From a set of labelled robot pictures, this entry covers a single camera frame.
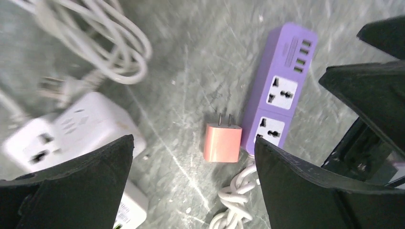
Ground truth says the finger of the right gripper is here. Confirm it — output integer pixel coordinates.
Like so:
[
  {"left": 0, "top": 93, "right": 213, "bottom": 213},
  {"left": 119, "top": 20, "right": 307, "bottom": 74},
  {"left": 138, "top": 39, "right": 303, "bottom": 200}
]
[{"left": 357, "top": 15, "right": 405, "bottom": 60}]

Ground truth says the white purple strip cable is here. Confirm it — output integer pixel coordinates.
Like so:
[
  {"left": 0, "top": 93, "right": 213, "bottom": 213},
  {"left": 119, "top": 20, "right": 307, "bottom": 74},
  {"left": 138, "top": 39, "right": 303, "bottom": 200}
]
[{"left": 209, "top": 148, "right": 263, "bottom": 229}]

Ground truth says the salmon pink plug adapter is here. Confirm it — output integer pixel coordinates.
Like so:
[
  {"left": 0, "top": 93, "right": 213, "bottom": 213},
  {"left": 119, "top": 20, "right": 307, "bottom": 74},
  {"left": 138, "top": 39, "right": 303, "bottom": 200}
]
[{"left": 203, "top": 114, "right": 242, "bottom": 163}]

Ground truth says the white cube socket red print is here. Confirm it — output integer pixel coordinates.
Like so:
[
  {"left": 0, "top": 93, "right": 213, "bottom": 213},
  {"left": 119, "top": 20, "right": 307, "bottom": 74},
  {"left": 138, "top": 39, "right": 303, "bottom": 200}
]
[{"left": 2, "top": 92, "right": 147, "bottom": 173}]

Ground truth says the purple power strip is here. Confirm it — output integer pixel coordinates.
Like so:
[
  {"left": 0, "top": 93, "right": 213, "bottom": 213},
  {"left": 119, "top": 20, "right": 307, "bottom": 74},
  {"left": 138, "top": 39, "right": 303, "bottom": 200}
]
[{"left": 241, "top": 22, "right": 318, "bottom": 157}]

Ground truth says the white power strip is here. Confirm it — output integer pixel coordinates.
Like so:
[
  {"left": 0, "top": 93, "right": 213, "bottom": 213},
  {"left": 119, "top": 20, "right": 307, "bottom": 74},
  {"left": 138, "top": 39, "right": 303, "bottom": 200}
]
[{"left": 113, "top": 179, "right": 149, "bottom": 229}]

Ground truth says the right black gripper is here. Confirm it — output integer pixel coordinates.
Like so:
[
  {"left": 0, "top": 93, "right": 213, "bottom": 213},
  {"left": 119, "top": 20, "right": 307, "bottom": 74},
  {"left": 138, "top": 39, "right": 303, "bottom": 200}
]
[{"left": 319, "top": 61, "right": 405, "bottom": 189}]

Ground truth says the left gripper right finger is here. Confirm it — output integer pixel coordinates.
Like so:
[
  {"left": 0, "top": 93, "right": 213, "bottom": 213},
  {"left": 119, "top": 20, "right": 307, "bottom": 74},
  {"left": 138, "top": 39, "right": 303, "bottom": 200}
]
[{"left": 254, "top": 137, "right": 405, "bottom": 229}]

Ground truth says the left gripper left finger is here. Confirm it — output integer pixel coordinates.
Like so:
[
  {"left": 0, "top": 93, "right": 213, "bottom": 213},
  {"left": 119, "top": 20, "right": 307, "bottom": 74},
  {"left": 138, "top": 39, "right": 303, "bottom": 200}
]
[{"left": 0, "top": 135, "right": 134, "bottom": 229}]

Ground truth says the white power cable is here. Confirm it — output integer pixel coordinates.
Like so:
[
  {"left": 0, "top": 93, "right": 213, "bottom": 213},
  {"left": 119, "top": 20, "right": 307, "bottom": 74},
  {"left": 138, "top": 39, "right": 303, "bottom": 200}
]
[{"left": 6, "top": 0, "right": 153, "bottom": 110}]

